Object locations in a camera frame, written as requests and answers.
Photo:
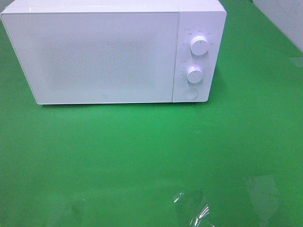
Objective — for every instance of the round door release button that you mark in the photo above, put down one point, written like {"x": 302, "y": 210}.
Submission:
{"x": 191, "y": 93}

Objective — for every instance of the white control knob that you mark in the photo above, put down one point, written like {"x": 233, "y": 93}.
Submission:
{"x": 195, "y": 74}
{"x": 199, "y": 45}

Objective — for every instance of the white microwave door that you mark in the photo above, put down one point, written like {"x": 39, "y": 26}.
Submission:
{"x": 91, "y": 58}

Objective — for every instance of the white microwave oven body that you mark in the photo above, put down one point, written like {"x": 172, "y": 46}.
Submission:
{"x": 195, "y": 17}

